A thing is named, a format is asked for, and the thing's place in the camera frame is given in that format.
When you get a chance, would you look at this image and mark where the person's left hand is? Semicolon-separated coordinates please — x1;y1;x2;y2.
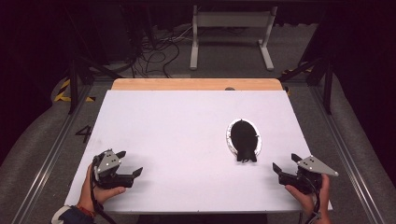
77;163;127;216

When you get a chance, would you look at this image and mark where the left hand-held gripper cable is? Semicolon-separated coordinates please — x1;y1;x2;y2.
90;158;118;224

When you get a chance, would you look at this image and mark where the wooden table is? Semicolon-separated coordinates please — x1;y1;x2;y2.
111;77;284;91

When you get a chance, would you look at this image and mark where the bundle of black floor cables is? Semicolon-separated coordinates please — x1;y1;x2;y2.
129;24;194;78

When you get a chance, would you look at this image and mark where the white metal desk frame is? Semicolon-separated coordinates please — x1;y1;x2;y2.
190;4;278;72

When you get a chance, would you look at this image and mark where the aluminium rail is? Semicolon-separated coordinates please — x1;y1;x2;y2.
307;83;387;224
10;83;94;224

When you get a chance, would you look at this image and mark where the person's right hand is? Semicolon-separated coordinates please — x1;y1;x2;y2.
284;173;332;224

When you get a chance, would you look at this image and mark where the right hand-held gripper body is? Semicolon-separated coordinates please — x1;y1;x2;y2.
278;154;340;195

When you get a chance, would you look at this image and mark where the white board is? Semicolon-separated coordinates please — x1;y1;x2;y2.
64;90;333;215

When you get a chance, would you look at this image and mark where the red bracelet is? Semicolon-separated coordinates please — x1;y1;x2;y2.
77;203;96;218

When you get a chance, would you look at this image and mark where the black metal stand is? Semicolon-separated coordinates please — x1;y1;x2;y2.
278;8;334;116
64;6;122;116

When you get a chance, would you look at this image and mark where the hand-held gripper cable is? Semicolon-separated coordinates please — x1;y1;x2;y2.
298;176;322;224
90;158;118;224

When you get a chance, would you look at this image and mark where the right hand-held gripper cable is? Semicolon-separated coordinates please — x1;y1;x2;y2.
298;176;322;224

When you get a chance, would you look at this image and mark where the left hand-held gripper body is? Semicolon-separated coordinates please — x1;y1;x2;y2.
92;148;134;189

